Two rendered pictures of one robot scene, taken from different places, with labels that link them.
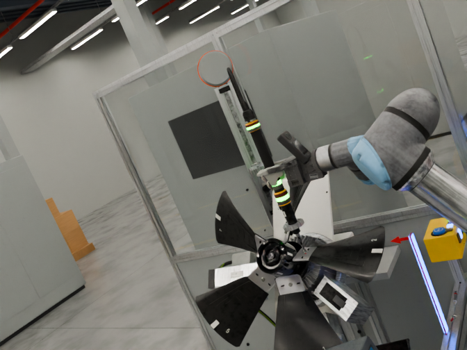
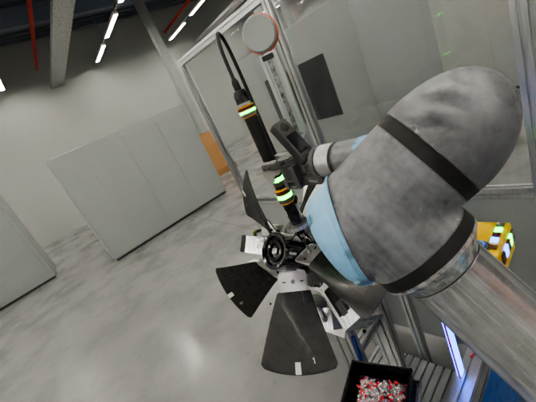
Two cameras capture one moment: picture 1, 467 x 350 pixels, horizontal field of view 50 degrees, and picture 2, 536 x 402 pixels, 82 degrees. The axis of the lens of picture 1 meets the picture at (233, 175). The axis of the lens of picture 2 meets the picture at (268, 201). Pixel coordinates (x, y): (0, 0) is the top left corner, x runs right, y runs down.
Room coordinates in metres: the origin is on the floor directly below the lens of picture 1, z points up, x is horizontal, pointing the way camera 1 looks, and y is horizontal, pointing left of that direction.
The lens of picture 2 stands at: (0.76, -0.34, 1.67)
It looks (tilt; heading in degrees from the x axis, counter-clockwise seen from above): 19 degrees down; 19
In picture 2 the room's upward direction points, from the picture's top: 25 degrees counter-clockwise
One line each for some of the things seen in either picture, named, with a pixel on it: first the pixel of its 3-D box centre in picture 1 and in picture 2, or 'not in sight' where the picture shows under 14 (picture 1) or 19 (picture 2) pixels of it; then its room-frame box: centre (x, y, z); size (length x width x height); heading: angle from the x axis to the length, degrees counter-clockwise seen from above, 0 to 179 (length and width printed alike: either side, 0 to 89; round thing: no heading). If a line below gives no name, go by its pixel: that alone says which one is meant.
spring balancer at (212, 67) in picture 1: (215, 69); (260, 33); (2.27, -0.11, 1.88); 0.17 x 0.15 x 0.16; 55
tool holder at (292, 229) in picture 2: (288, 212); (292, 210); (1.56, -0.12, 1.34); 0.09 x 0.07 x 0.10; 0
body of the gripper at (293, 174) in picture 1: (304, 167); (304, 166); (1.49, -0.21, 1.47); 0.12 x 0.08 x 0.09; 55
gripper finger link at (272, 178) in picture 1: (270, 177); (268, 174); (1.52, -0.11, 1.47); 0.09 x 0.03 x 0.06; 66
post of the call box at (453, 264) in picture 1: (455, 265); not in sight; (1.59, -0.58, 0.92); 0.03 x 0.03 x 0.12; 55
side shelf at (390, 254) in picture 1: (354, 267); not in sight; (2.07, -0.33, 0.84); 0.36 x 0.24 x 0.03; 55
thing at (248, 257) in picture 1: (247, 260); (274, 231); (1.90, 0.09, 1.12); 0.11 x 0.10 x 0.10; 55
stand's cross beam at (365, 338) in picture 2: not in sight; (366, 334); (1.81, -0.13, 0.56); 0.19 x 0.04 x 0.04; 145
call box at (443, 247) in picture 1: (445, 239); (486, 251); (1.59, -0.58, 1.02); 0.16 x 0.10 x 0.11; 145
